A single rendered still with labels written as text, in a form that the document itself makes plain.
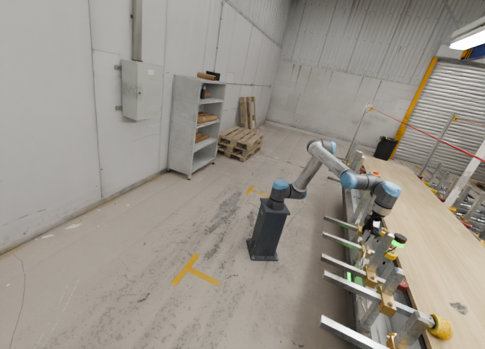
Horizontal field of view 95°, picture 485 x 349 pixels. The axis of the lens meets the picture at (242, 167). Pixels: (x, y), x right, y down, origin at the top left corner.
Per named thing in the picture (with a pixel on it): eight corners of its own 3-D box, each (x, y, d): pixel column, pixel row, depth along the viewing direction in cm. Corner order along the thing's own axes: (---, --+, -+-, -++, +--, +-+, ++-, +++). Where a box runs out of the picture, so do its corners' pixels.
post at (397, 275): (354, 337, 116) (397, 270, 97) (354, 330, 119) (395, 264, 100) (361, 340, 115) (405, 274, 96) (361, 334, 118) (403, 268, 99)
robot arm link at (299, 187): (283, 189, 232) (317, 134, 179) (299, 190, 236) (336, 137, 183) (286, 201, 222) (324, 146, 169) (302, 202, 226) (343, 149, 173)
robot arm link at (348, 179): (304, 134, 179) (354, 175, 119) (317, 136, 181) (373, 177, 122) (299, 148, 184) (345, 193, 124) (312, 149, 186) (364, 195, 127)
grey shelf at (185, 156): (167, 171, 375) (173, 73, 315) (195, 157, 455) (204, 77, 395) (189, 180, 364) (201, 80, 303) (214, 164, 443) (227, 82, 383)
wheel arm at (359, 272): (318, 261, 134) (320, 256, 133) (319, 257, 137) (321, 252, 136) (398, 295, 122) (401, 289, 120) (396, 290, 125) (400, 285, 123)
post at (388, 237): (353, 295, 137) (387, 233, 118) (353, 290, 140) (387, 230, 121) (359, 297, 136) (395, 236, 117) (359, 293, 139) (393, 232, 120)
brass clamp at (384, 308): (377, 311, 99) (382, 304, 97) (373, 288, 110) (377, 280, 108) (392, 319, 97) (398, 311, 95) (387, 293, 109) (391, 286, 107)
